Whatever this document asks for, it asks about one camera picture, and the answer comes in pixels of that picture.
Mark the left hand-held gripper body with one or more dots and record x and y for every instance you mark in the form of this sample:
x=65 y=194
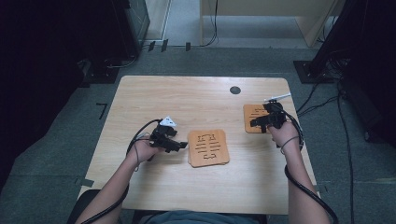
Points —
x=162 y=137

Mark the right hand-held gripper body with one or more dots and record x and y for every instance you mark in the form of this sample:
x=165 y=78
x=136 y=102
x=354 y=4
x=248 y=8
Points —
x=275 y=116

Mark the square wooden carved coaster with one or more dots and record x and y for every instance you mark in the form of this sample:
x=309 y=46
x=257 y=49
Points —
x=189 y=160
x=195 y=155
x=252 y=112

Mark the person's right hand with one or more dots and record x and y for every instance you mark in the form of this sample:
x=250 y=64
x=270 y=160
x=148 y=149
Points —
x=286 y=135

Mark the person's left hand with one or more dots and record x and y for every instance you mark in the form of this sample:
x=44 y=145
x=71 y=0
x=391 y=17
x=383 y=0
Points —
x=141 y=152

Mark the black round table grommet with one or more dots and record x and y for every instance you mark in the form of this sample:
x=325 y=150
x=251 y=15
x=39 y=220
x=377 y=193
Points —
x=235 y=90

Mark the black angled floor tape mark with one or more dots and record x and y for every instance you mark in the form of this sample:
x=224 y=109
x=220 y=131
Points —
x=102 y=109

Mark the person's blue clothing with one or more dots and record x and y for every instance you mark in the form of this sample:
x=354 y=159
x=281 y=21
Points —
x=202 y=217

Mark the black metal stand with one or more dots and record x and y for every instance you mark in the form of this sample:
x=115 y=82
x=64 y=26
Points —
x=323 y=59

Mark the grey floor tape strip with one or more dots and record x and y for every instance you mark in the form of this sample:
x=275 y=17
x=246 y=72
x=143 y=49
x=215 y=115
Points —
x=85 y=182
x=322 y=188

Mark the black stand base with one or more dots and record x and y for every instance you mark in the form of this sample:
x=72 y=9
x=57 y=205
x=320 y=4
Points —
x=101 y=74

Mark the black floor tape strip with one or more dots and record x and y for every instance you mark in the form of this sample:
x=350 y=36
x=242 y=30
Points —
x=151 y=46
x=188 y=46
x=164 y=45

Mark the black chair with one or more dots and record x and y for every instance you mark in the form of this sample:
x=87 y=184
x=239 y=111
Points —
x=81 y=205

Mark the light wooden desk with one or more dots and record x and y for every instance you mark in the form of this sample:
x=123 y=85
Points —
x=264 y=7

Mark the dark cabinet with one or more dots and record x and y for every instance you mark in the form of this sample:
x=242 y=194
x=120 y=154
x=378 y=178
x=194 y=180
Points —
x=137 y=25

